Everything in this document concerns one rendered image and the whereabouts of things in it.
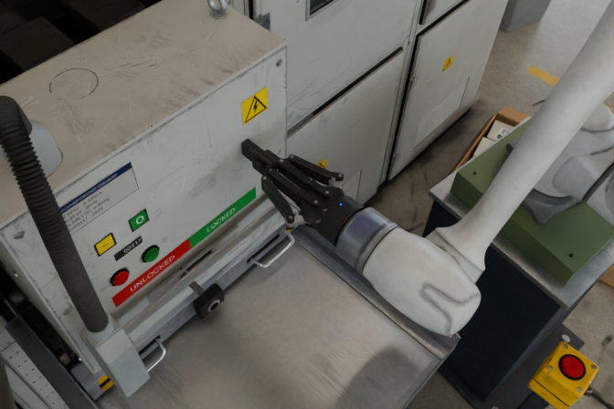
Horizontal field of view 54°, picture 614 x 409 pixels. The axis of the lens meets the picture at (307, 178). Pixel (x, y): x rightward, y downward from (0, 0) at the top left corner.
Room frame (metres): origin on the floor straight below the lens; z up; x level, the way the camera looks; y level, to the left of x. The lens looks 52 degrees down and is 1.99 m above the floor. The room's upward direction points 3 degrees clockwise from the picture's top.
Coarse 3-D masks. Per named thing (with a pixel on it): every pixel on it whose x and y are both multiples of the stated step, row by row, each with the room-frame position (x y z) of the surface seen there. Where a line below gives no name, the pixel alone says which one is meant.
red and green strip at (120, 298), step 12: (252, 192) 0.67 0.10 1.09; (240, 204) 0.65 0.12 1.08; (228, 216) 0.62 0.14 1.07; (204, 228) 0.58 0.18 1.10; (216, 228) 0.60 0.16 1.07; (192, 240) 0.56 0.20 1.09; (180, 252) 0.54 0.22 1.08; (156, 264) 0.50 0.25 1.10; (168, 264) 0.52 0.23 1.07; (144, 276) 0.48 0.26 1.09; (132, 288) 0.46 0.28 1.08; (120, 300) 0.44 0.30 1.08
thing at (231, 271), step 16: (256, 240) 0.67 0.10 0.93; (272, 240) 0.69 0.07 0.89; (240, 256) 0.63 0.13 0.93; (256, 256) 0.66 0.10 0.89; (224, 272) 0.59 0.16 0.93; (240, 272) 0.62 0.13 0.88; (224, 288) 0.58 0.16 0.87; (192, 304) 0.53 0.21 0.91; (160, 320) 0.48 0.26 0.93; (176, 320) 0.49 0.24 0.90; (144, 336) 0.45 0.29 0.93; (160, 336) 0.46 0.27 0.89; (144, 352) 0.43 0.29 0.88; (80, 368) 0.38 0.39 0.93; (96, 384) 0.36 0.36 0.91
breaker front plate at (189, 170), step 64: (256, 64) 0.69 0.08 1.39; (192, 128) 0.59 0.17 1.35; (256, 128) 0.69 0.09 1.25; (64, 192) 0.44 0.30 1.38; (192, 192) 0.58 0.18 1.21; (256, 192) 0.68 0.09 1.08; (128, 256) 0.47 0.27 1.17; (192, 256) 0.56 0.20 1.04; (64, 320) 0.38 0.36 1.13; (128, 320) 0.44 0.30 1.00
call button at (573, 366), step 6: (564, 360) 0.45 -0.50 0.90; (570, 360) 0.45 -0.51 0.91; (576, 360) 0.45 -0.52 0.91; (564, 366) 0.44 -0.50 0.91; (570, 366) 0.44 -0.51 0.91; (576, 366) 0.44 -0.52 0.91; (582, 366) 0.44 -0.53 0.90; (570, 372) 0.43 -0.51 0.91; (576, 372) 0.43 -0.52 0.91; (582, 372) 0.43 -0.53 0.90
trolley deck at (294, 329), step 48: (288, 240) 0.72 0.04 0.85; (240, 288) 0.60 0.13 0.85; (288, 288) 0.60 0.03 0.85; (336, 288) 0.61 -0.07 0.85; (192, 336) 0.49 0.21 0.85; (240, 336) 0.49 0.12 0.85; (288, 336) 0.50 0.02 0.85; (336, 336) 0.50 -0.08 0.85; (384, 336) 0.51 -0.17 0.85; (144, 384) 0.39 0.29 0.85; (192, 384) 0.39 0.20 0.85; (240, 384) 0.40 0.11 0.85; (288, 384) 0.40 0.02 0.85; (336, 384) 0.40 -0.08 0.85; (384, 384) 0.41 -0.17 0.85
